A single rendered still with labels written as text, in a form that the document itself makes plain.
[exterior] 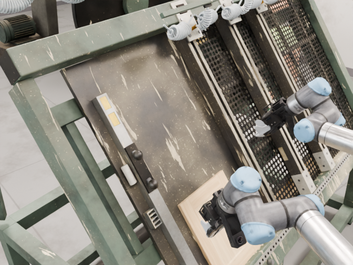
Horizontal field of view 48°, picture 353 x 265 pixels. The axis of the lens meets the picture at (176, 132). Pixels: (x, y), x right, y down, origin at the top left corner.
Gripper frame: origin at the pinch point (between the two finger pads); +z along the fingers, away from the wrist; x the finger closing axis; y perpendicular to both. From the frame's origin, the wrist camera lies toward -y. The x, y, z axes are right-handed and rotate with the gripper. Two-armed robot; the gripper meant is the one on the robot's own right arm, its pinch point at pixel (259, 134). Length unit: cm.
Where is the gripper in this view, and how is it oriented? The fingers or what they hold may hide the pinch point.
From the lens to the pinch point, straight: 168.9
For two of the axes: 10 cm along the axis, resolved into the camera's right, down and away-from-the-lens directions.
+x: -2.3, 6.7, -7.1
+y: -7.8, -5.6, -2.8
